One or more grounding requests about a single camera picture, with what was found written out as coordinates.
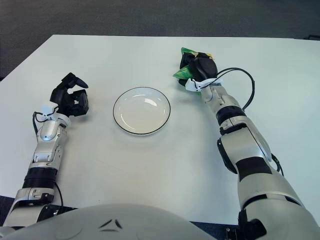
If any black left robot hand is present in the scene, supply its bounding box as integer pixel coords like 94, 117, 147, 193
49, 72, 90, 118

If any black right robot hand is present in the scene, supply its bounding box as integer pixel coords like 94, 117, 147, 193
177, 51, 218, 86

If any green chips snack bag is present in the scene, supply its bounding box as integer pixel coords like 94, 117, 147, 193
172, 46, 216, 97

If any white plate with black rim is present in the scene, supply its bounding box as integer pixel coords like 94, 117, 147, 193
112, 86, 172, 137

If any grey robot torso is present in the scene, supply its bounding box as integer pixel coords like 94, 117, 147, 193
0, 203, 241, 240

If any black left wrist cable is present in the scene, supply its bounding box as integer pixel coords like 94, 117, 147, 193
32, 111, 45, 137

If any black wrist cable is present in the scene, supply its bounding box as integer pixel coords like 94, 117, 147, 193
32, 111, 45, 137
217, 67, 255, 111

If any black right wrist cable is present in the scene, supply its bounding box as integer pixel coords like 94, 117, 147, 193
217, 67, 255, 111

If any thin black left elbow cable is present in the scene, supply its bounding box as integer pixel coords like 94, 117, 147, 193
54, 183, 63, 207

